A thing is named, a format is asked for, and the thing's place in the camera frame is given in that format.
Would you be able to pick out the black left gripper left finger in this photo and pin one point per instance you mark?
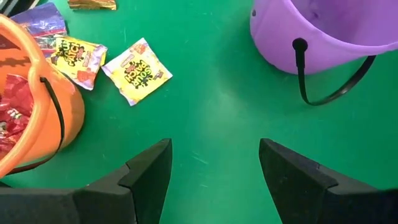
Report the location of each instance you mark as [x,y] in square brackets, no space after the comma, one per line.
[124,199]

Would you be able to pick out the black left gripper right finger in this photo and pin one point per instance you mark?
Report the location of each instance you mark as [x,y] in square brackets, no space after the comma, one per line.
[311,199]

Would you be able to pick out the orange halloween bucket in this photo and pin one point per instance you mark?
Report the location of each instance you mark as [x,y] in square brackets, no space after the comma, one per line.
[73,109]

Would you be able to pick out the red candy wrappers pile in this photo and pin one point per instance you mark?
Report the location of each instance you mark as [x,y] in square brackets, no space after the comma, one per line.
[15,102]

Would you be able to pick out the purple halloween bucket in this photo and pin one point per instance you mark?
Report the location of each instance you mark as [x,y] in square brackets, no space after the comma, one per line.
[280,37]

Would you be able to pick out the purple candy pack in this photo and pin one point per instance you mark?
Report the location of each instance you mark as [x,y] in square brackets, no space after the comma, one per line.
[40,21]

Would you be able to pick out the orange pink candy pack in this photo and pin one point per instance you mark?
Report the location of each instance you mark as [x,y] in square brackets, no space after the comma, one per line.
[91,4]

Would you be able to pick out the yellow sour patch pack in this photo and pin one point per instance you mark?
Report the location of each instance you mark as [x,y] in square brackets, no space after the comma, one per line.
[77,62]
[136,71]

